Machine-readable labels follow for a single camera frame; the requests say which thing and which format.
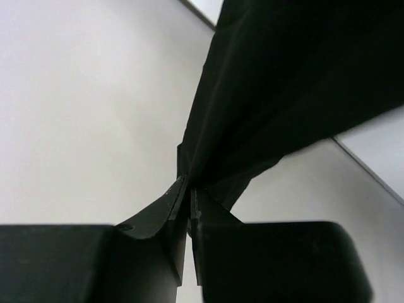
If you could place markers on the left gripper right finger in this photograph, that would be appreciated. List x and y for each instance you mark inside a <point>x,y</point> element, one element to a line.
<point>273,262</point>

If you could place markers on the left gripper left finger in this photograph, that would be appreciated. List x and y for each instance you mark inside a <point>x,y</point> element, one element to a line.
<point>138,260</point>

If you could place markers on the black trousers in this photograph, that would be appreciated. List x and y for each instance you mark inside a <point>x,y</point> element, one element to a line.
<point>282,75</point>

